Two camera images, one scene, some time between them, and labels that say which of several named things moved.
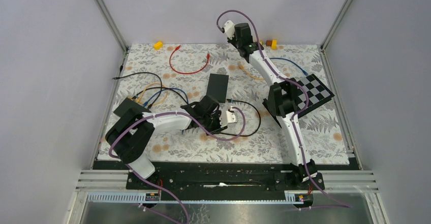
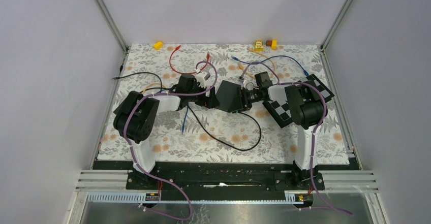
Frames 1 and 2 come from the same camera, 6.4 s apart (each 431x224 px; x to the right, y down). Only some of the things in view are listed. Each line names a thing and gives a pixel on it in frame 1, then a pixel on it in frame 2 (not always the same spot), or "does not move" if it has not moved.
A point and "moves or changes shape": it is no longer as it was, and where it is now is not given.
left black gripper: x=218 y=128 -> x=209 y=102
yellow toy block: x=159 y=44 does not move
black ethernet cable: x=161 y=88 -> x=197 y=117
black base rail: x=231 y=177 does not move
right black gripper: x=231 y=41 -> x=245 y=102
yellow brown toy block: x=273 y=43 does not move
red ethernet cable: x=208 y=57 does not move
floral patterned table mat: x=167 y=77 does not move
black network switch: x=217 y=87 moves or changes shape
